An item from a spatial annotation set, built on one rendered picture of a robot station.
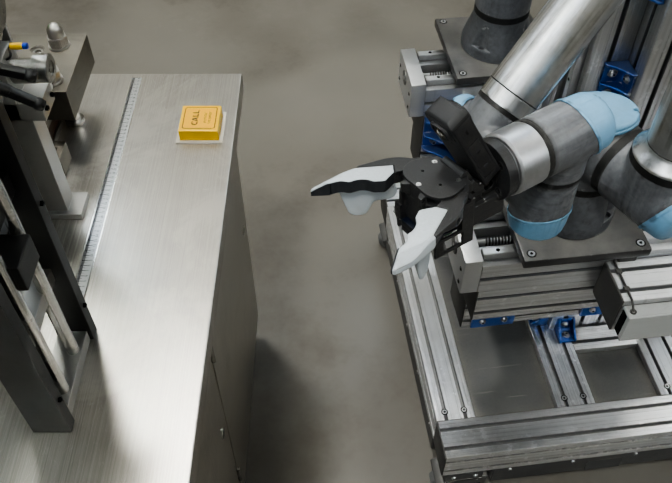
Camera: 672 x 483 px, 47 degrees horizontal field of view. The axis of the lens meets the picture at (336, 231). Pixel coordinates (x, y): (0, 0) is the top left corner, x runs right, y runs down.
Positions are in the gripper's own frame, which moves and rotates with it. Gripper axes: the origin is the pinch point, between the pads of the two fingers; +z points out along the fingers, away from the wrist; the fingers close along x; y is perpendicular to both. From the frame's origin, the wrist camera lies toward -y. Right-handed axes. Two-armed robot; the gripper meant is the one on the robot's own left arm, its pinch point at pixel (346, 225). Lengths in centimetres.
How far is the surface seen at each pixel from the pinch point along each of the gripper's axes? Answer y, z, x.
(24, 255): 4.1, 28.4, 21.5
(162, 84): 23, -7, 78
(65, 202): 23, 19, 55
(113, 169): 26, 9, 61
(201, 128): 23, -7, 59
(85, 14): 89, -35, 263
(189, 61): 96, -57, 210
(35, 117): 6, 19, 51
